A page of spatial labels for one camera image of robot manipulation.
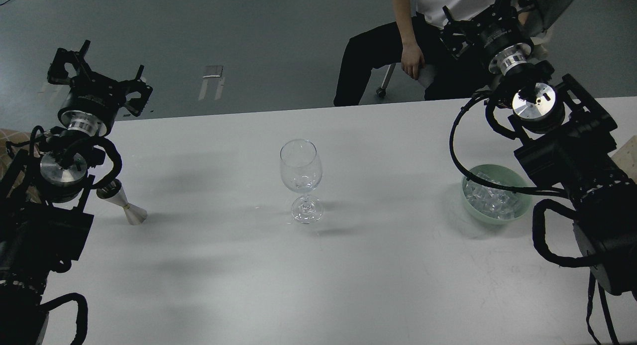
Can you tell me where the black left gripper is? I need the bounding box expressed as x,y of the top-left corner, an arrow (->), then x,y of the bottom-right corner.
47,40 -> 153,136

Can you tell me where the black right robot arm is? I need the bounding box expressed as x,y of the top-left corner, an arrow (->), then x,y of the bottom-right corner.
440,0 -> 637,345

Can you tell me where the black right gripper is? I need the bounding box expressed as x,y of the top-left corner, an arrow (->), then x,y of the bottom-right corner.
440,0 -> 539,76

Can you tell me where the clear wine glass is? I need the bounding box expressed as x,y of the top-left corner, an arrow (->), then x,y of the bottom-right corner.
279,139 -> 324,225

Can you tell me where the steel double jigger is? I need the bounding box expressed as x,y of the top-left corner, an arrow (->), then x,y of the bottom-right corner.
97,179 -> 148,225

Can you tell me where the pile of ice cubes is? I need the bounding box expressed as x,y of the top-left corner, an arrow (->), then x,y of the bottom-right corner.
463,180 -> 522,221

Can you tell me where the wooden block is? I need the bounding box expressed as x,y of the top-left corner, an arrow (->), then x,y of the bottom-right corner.
611,135 -> 637,183

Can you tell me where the green bowl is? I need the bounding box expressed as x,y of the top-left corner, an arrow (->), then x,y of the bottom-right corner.
460,164 -> 532,225

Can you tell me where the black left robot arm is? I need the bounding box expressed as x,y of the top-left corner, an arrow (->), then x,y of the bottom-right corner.
0,40 -> 153,345

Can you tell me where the person's hand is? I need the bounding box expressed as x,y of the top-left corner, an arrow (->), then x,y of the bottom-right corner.
401,42 -> 425,80

